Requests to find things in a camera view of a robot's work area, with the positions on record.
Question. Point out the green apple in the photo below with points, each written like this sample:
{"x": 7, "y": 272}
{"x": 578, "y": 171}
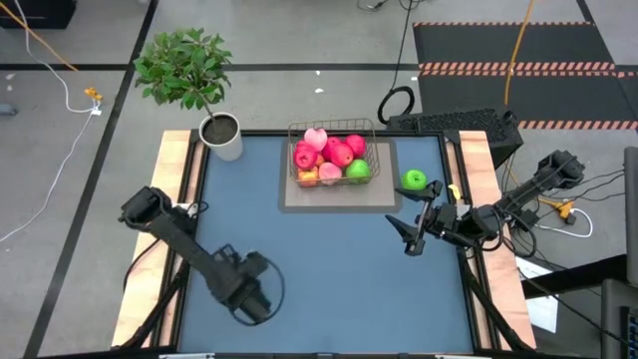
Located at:
{"x": 358, "y": 170}
{"x": 414, "y": 179}

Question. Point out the red apple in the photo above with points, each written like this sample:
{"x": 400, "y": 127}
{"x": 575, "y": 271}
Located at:
{"x": 341, "y": 155}
{"x": 356, "y": 144}
{"x": 305, "y": 157}
{"x": 333, "y": 141}

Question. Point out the small green leafy tree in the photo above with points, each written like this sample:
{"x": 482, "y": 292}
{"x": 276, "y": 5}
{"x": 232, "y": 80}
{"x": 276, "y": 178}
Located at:
{"x": 182, "y": 70}

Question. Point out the white plant pot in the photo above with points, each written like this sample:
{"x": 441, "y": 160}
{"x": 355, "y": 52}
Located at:
{"x": 231, "y": 149}

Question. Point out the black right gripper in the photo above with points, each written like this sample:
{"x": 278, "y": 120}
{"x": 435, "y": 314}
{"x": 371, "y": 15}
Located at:
{"x": 438, "y": 219}

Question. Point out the grey floor object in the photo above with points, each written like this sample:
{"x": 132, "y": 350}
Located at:
{"x": 7, "y": 109}

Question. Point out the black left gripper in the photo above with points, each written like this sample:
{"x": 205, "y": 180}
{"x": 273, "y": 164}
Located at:
{"x": 239, "y": 289}

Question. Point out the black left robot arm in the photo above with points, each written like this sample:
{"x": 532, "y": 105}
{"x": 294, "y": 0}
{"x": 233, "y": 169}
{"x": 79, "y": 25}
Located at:
{"x": 189, "y": 245}

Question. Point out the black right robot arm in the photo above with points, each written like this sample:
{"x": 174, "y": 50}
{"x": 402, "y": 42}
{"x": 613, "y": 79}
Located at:
{"x": 523, "y": 197}

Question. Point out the small orange-red fruit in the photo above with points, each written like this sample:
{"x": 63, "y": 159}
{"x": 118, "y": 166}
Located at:
{"x": 308, "y": 177}

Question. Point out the black striped-edge floor mat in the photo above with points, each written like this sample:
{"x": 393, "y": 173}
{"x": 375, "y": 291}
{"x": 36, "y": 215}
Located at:
{"x": 548, "y": 95}
{"x": 498, "y": 45}

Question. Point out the pink peach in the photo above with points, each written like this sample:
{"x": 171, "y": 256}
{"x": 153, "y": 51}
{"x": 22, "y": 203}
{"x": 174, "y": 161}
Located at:
{"x": 330, "y": 172}
{"x": 315, "y": 138}

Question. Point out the dark grey desk unit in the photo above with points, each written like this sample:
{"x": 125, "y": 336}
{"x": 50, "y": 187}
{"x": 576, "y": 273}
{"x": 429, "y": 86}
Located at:
{"x": 613, "y": 324}

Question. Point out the yellow tag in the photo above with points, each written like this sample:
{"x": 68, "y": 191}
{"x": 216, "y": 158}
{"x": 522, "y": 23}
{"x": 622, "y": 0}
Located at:
{"x": 454, "y": 192}

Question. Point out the black desk beam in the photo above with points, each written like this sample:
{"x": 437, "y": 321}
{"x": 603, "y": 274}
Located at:
{"x": 573, "y": 279}

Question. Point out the black floor box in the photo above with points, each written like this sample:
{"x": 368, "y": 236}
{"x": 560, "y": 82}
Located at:
{"x": 35, "y": 12}

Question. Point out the beige mat with grey border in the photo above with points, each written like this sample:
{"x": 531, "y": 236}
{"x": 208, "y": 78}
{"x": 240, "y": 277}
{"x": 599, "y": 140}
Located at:
{"x": 339, "y": 199}

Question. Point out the yellow power plug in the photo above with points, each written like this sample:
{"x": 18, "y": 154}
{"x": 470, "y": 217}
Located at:
{"x": 560, "y": 208}

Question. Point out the black aluminium table frame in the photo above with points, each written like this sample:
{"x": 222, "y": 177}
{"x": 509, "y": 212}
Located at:
{"x": 319, "y": 132}

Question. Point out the white paper sheet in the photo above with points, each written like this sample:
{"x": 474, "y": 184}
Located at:
{"x": 543, "y": 309}

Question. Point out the light wooden side board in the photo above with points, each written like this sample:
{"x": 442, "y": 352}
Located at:
{"x": 508, "y": 299}
{"x": 169, "y": 159}

